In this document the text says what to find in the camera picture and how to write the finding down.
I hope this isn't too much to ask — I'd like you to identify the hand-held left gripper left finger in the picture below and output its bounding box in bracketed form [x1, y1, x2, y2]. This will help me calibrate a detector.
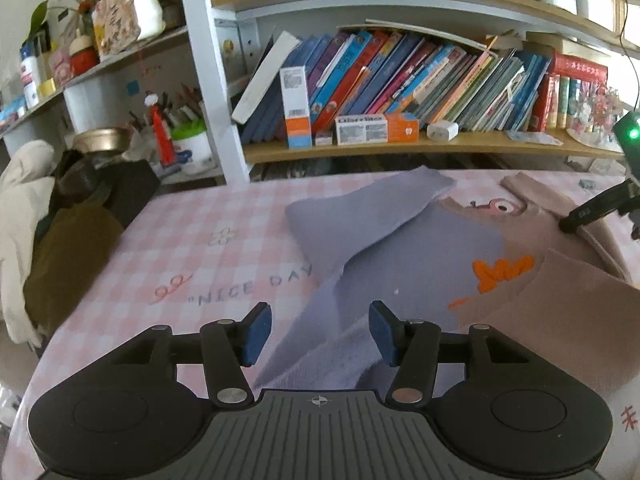
[105, 301, 273, 408]

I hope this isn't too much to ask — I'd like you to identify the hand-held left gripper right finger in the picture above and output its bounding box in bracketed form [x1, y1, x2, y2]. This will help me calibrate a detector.
[368, 300, 538, 407]

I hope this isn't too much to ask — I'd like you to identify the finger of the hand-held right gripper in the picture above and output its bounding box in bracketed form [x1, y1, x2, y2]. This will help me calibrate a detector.
[558, 178, 632, 234]

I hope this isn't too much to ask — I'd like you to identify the pink and lavender towel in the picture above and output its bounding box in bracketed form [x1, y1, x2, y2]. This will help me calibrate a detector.
[252, 166, 640, 411]

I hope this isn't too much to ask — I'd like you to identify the sparkly crystal ornament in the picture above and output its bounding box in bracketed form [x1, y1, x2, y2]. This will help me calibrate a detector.
[565, 82, 626, 152]

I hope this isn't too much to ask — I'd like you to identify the red boxed book set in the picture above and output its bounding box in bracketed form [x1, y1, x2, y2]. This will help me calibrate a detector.
[529, 51, 609, 132]

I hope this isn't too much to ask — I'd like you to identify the pink checked printed table mat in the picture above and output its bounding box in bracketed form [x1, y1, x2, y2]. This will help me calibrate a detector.
[10, 167, 640, 480]

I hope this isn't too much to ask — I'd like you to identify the clear plastic packet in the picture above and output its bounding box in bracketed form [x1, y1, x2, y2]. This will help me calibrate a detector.
[505, 130, 564, 147]

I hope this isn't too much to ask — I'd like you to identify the white charger plug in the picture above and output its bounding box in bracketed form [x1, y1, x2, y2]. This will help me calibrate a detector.
[426, 120, 460, 142]

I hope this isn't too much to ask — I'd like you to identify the black bag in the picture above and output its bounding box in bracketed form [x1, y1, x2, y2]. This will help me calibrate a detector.
[52, 149, 162, 227]

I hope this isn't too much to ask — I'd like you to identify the white green pen cup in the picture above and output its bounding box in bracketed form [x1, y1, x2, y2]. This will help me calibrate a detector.
[170, 119, 217, 175]

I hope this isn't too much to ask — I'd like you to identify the brown garment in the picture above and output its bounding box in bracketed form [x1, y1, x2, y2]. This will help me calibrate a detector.
[24, 204, 125, 336]

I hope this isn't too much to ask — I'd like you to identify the flat white orange box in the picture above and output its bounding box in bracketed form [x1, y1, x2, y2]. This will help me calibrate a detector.
[335, 112, 420, 145]

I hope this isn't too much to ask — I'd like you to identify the red bottle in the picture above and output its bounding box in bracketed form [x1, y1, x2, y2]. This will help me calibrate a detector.
[145, 91, 177, 166]

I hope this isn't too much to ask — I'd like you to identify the tall white orange blue box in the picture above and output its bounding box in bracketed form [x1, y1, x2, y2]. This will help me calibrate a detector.
[280, 66, 314, 150]

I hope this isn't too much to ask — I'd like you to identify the row of colourful books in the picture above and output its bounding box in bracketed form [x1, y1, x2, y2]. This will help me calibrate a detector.
[232, 29, 551, 144]

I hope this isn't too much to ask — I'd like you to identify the round gold tin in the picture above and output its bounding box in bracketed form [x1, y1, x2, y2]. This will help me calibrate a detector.
[72, 127, 132, 154]

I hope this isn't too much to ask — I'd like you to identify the white and wooden bookshelf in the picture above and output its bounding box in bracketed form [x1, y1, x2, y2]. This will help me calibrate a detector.
[0, 0, 640, 186]

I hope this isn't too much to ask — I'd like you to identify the cream garment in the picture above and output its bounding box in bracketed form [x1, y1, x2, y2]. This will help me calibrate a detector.
[0, 140, 57, 347]

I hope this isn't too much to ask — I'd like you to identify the red round jar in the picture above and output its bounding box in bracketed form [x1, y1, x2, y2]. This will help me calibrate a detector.
[69, 35, 101, 75]

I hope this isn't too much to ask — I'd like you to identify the white plastic bottle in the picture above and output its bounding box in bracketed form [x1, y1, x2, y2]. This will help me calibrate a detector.
[20, 45, 42, 109]

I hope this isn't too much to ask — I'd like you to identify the pink floral plaque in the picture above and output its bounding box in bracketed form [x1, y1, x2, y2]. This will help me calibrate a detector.
[92, 0, 143, 57]

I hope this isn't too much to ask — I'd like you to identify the white ceramic vase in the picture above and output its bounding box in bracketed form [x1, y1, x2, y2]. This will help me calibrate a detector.
[129, 0, 167, 41]

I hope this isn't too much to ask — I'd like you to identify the black cable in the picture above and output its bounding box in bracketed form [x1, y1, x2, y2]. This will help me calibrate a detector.
[619, 0, 640, 111]

